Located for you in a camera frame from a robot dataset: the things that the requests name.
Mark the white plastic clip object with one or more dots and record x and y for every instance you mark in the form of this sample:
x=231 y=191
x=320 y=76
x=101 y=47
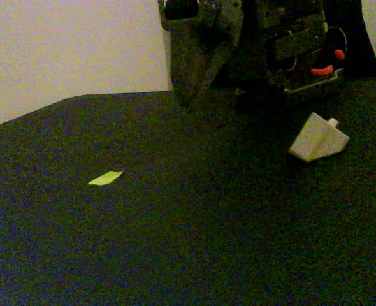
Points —
x=318 y=140

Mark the grey robot arm with base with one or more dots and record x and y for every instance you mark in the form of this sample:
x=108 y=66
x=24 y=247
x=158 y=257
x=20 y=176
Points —
x=299 y=44

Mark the dark blue desk mat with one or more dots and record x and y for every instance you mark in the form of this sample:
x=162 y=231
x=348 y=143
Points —
x=175 y=207

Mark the black and orange table clamp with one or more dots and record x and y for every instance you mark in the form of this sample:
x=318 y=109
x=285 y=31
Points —
x=322 y=70

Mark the green tape marker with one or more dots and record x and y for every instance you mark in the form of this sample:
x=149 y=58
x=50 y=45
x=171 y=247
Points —
x=105 y=178

